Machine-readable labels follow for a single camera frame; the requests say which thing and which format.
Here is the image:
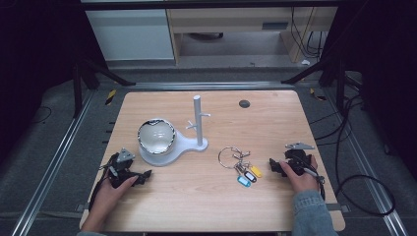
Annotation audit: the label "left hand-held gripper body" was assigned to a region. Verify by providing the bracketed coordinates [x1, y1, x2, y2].
[103, 147, 138, 190]

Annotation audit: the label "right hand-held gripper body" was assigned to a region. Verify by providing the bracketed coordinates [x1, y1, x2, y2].
[282, 141, 320, 178]

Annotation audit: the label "key ring with coloured tags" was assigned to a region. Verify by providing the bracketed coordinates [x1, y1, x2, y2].
[217, 146, 264, 189]

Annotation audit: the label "person's right hand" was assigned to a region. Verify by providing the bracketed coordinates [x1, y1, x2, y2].
[278, 154, 320, 195]

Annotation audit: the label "person's left hand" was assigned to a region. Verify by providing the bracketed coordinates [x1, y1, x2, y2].
[93, 175, 140, 211]

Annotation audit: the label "shiny metal bowl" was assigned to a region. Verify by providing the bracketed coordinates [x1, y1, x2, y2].
[137, 118, 177, 156]

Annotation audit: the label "yellow black tape strip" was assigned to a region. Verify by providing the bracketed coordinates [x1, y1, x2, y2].
[104, 88, 117, 106]
[309, 88, 328, 102]

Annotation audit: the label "black metal stand legs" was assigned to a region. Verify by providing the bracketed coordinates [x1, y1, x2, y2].
[280, 55, 348, 116]
[72, 55, 137, 120]

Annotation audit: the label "white cabinet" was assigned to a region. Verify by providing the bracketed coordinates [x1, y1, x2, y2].
[85, 8, 176, 63]

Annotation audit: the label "light wooden desk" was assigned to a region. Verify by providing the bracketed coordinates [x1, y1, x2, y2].
[165, 6, 338, 65]

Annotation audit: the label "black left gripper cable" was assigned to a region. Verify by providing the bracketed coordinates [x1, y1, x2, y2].
[88, 161, 114, 212]

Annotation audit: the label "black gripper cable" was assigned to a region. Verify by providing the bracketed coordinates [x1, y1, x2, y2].
[315, 174, 327, 202]
[88, 161, 114, 212]

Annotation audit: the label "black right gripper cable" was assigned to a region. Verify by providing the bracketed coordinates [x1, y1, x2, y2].
[315, 174, 327, 202]

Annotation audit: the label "thick black looped floor cable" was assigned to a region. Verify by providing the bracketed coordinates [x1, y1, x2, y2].
[308, 92, 397, 217]

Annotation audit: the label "grey stand with pegged post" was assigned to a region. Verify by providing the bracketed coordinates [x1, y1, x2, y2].
[139, 94, 212, 167]

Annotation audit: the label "aluminium floor rail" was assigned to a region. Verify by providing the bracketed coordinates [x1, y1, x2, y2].
[323, 87, 410, 236]
[9, 88, 96, 236]
[126, 81, 298, 91]

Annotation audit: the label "thin black floor cable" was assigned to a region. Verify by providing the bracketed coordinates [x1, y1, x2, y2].
[31, 104, 53, 126]

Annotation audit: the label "black cables under desk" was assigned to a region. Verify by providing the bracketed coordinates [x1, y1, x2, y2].
[289, 6, 329, 61]

